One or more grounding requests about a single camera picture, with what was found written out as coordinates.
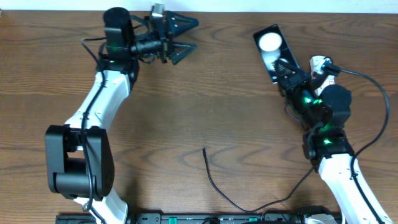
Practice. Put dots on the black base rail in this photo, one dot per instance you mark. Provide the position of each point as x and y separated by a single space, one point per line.
156 218

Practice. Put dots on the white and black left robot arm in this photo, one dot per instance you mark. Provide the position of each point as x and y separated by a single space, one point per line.
79 161

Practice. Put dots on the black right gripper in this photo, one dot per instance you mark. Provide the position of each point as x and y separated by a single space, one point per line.
296 79

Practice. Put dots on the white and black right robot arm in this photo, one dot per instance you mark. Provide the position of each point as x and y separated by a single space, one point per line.
326 146

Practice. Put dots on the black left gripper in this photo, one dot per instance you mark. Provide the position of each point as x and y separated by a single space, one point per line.
168 47

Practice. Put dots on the white power strip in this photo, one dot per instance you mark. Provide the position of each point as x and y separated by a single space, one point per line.
322 81

